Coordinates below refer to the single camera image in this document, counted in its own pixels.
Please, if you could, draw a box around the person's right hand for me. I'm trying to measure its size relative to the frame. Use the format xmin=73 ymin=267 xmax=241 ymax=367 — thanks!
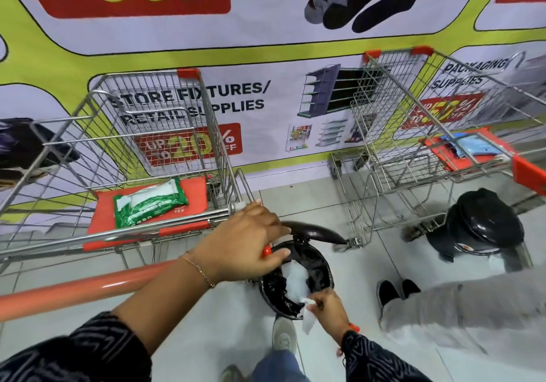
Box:
xmin=305 ymin=288 xmax=351 ymax=347

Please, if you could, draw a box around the crumpled white tissue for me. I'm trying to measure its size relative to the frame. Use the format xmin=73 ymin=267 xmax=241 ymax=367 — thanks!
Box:
xmin=282 ymin=260 xmax=311 ymax=304

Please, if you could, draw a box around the thin gold bracelet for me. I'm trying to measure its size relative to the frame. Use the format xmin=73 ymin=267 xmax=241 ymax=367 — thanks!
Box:
xmin=180 ymin=255 xmax=217 ymax=289

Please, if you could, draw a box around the metal shopping cart orange handle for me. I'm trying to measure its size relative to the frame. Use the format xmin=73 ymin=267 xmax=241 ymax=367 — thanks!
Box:
xmin=328 ymin=46 xmax=546 ymax=253
xmin=0 ymin=68 xmax=274 ymax=323

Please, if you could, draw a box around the grey sneaker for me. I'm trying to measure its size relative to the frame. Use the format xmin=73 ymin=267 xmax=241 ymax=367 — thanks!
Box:
xmin=272 ymin=316 xmax=298 ymax=355
xmin=219 ymin=364 xmax=247 ymax=382

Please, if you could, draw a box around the person's left forearm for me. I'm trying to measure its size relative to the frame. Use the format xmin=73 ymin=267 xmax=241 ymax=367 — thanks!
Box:
xmin=0 ymin=255 xmax=216 ymax=382

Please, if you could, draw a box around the blue jeans leg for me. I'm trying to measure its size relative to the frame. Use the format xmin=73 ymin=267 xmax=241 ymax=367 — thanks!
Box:
xmin=251 ymin=348 xmax=311 ymax=382

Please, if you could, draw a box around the blue packet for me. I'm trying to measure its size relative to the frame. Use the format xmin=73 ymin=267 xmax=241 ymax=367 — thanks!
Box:
xmin=440 ymin=132 xmax=507 ymax=159

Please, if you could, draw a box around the white tissue wipe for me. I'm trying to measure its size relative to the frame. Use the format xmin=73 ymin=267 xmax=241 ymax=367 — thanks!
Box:
xmin=300 ymin=298 xmax=319 ymax=335

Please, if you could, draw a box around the person's right forearm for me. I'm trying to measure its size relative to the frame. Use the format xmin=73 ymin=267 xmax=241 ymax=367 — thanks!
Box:
xmin=339 ymin=328 xmax=433 ymax=382

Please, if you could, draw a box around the green wet wipes packet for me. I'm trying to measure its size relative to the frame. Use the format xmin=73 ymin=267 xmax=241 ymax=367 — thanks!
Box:
xmin=113 ymin=177 xmax=189 ymax=229

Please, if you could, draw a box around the black pedal bin closed lid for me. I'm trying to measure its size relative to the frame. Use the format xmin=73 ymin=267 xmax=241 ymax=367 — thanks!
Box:
xmin=426 ymin=187 xmax=534 ymax=274

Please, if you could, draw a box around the person's left hand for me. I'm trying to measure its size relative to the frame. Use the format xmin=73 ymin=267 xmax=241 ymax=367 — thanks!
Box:
xmin=183 ymin=200 xmax=292 ymax=287

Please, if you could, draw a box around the printed wall banner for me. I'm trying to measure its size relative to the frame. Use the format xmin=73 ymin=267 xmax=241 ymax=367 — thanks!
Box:
xmin=0 ymin=0 xmax=546 ymax=235

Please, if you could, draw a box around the orange plastic cart seat flap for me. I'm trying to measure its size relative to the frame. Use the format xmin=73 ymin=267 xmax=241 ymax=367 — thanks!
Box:
xmin=418 ymin=126 xmax=519 ymax=173
xmin=82 ymin=175 xmax=212 ymax=253

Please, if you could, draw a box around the black pedal bin open lid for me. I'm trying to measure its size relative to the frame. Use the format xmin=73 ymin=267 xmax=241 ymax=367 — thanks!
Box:
xmin=258 ymin=220 xmax=349 ymax=321

